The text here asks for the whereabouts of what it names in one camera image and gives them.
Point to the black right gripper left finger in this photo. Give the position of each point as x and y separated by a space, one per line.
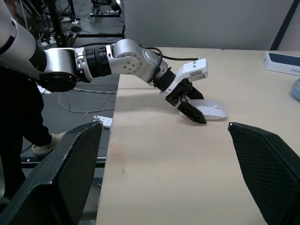
70 168

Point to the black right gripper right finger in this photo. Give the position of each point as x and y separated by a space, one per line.
269 168

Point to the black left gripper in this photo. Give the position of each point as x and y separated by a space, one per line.
179 95

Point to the white computer mouse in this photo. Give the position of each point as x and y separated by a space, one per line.
215 112

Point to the cream clog shoe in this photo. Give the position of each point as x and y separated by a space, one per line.
47 146

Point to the white power strip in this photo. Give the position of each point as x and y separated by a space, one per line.
70 21
104 121

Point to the person in black trousers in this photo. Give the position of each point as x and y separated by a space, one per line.
23 110

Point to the light blue rounded object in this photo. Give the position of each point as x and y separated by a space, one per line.
296 90

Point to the white and blue phone box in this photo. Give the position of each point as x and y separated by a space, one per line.
281 62

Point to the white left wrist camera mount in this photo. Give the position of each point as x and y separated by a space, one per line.
194 69

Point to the black floor rail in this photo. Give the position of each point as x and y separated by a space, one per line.
30 160

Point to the black slanted post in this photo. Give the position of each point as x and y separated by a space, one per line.
283 25

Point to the black metal rack frame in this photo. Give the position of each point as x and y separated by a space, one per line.
58 28

